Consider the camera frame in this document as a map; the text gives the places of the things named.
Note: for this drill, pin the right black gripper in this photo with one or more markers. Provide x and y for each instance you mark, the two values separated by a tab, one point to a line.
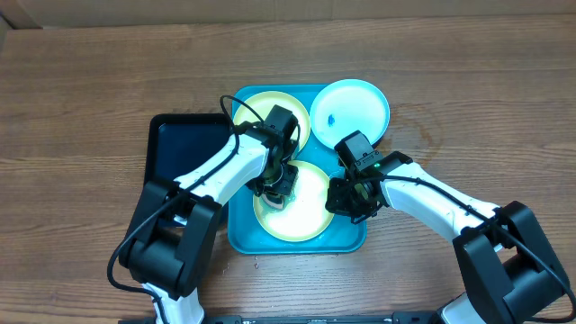
341	207

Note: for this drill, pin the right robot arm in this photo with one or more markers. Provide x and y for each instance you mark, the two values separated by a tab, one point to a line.
508	266

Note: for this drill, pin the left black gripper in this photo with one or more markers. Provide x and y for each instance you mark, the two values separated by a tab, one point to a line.
286	187

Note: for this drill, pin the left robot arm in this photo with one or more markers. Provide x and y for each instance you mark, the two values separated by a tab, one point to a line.
169	242

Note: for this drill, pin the light blue plate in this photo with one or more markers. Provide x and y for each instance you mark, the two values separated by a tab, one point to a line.
346	106

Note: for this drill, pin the black plastic tray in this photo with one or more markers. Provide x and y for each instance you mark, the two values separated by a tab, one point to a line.
178	143

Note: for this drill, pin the green scouring sponge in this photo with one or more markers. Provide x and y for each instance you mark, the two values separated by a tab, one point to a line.
273	200

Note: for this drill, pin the yellow-green plate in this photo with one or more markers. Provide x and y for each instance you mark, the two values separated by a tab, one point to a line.
303	215
262	104

